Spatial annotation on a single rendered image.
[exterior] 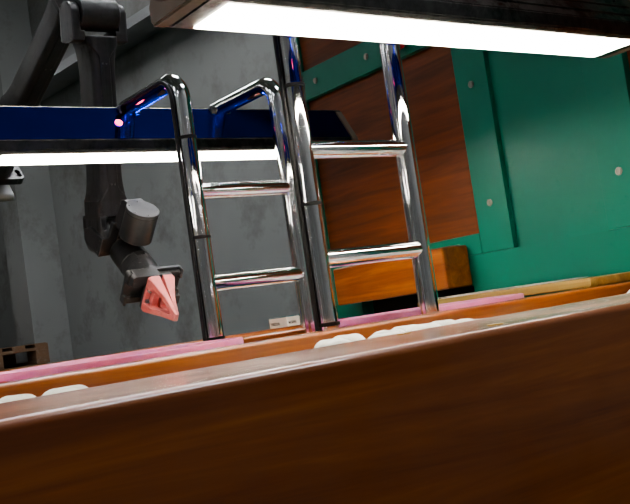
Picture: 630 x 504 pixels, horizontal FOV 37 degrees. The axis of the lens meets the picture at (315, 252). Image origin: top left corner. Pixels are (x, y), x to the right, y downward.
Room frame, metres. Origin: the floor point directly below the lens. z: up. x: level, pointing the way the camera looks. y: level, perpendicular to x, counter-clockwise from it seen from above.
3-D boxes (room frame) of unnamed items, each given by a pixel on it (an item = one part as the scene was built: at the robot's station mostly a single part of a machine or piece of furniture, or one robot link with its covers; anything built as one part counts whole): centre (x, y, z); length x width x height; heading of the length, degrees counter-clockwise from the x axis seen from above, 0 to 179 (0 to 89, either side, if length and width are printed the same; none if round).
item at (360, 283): (1.70, -0.14, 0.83); 0.30 x 0.06 x 0.07; 37
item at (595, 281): (1.39, -0.30, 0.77); 0.33 x 0.15 x 0.01; 37
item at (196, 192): (1.32, 0.13, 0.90); 0.20 x 0.19 x 0.45; 127
